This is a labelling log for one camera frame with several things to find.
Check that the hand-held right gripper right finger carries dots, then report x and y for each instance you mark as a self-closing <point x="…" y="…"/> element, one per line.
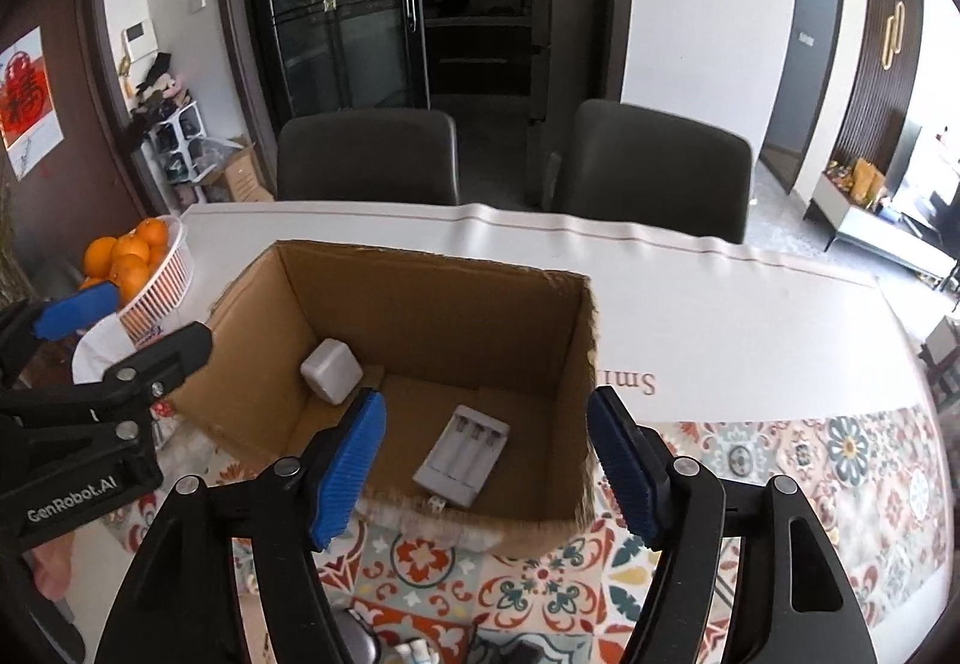
<point x="626" y="469"/>

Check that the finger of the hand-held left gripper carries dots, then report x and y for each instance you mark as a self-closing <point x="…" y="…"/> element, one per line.
<point x="172" y="349"/>
<point x="75" y="311"/>

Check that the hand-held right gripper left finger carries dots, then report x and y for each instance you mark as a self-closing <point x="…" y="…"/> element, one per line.
<point x="349" y="469"/>

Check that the white power adapter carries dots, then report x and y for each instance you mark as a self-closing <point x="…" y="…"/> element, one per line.
<point x="330" y="370"/>

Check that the white battery charger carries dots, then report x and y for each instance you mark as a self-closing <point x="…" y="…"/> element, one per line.
<point x="459" y="461"/>

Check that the brown cardboard box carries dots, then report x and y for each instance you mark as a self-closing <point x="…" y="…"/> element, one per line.
<point x="450" y="304"/>

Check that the person's left hand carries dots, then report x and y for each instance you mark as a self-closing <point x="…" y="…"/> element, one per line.
<point x="52" y="566"/>

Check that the white plastic fruit basket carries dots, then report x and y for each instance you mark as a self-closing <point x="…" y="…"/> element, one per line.
<point x="161" y="293"/>

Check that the pile of oranges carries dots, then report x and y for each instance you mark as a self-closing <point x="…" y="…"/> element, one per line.
<point x="129" y="259"/>

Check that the dried plant stems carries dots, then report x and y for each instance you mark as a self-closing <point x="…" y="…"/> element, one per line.
<point x="11" y="244"/>

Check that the grey rounded object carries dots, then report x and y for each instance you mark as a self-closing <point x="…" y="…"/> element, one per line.
<point x="358" y="638"/>

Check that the patterned tile print tablecloth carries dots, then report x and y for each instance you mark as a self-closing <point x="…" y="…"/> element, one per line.
<point x="750" y="334"/>

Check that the small cardboard box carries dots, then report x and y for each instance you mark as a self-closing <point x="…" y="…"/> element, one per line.
<point x="240" y="173"/>

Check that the white shoe rack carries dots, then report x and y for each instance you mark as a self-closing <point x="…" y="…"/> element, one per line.
<point x="176" y="147"/>

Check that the brown entrance door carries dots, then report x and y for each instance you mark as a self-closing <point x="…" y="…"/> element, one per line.
<point x="97" y="109"/>

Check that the red paper cut poster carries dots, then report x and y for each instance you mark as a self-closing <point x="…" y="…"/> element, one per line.
<point x="26" y="94"/>

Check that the pile of slippers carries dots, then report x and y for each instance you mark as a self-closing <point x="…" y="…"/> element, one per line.
<point x="156" y="83"/>

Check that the dark grey dining chair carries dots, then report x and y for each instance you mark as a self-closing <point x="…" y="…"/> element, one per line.
<point x="367" y="158"/>
<point x="652" y="169"/>

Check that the white intercom panel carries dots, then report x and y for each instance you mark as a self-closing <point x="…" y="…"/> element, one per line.
<point x="139" y="40"/>

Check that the white low media console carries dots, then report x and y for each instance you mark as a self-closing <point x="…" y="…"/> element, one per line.
<point x="870" y="225"/>

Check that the yellow snack bags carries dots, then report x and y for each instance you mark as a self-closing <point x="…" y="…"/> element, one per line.
<point x="862" y="180"/>

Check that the dark interior door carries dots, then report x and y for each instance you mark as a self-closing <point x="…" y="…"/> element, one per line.
<point x="806" y="57"/>

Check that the gold wall ornament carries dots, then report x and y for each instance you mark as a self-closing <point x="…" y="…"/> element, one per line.
<point x="891" y="38"/>

